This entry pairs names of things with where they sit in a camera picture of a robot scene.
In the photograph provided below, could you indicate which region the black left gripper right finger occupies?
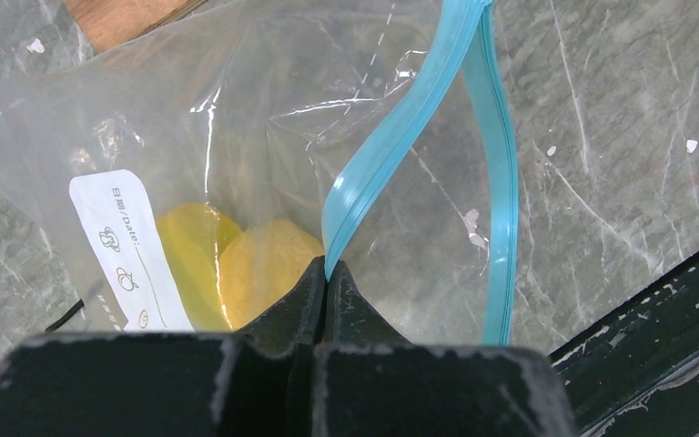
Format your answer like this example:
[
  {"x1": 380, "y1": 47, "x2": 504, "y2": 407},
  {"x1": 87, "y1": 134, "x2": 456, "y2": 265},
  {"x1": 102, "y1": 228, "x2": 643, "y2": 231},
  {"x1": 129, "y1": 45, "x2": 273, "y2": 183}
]
[{"x1": 313, "y1": 263, "x2": 577, "y2": 436}]

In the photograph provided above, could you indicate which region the brown wooden board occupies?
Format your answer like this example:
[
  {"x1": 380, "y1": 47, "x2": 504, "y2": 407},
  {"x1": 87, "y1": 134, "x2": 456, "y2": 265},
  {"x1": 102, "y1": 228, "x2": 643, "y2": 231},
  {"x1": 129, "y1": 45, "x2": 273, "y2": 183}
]
[{"x1": 64, "y1": 0, "x2": 207, "y2": 52}]

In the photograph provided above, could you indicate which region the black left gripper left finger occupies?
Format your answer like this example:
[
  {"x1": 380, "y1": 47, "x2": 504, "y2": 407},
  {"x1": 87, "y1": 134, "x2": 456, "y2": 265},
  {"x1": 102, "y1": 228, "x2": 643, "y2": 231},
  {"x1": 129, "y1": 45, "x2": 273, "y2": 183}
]
[{"x1": 0, "y1": 258, "x2": 327, "y2": 436}]

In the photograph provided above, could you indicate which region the yellow star fruit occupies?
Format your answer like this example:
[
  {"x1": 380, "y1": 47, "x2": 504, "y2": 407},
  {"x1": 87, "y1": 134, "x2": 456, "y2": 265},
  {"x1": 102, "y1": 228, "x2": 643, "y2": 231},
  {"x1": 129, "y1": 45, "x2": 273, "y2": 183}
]
[{"x1": 156, "y1": 203, "x2": 324, "y2": 331}]

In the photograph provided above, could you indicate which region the clear zip top bag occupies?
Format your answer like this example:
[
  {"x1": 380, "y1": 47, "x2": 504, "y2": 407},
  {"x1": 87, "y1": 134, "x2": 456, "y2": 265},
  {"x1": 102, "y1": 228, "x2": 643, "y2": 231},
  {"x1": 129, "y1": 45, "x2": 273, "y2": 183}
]
[{"x1": 0, "y1": 1, "x2": 519, "y2": 345}]

